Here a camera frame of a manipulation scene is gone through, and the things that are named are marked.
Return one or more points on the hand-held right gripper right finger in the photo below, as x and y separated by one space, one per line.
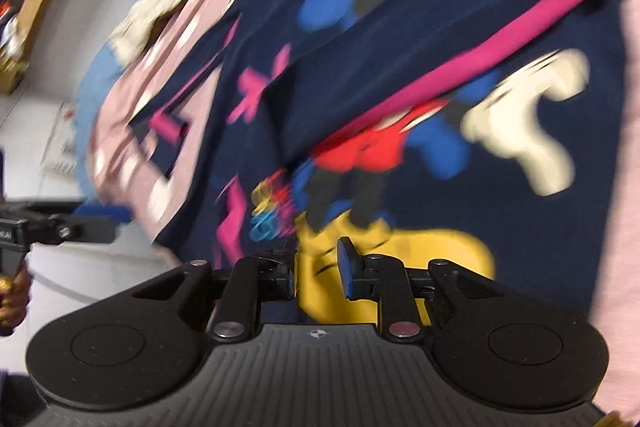
346 269

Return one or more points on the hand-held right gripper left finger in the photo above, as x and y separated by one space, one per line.
286 282

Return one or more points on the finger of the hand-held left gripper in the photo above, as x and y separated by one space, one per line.
95 229

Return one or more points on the navy cartoon print garment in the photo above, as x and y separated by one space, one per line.
450 207

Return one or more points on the person's left hand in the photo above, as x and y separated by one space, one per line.
15 302

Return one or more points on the white paper sheet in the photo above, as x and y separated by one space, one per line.
62 142

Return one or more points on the blue quilt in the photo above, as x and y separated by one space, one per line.
90 97

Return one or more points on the beige knitted garment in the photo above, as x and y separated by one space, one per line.
145 17

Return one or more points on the pink polka dot blanket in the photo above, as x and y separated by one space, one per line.
620 257

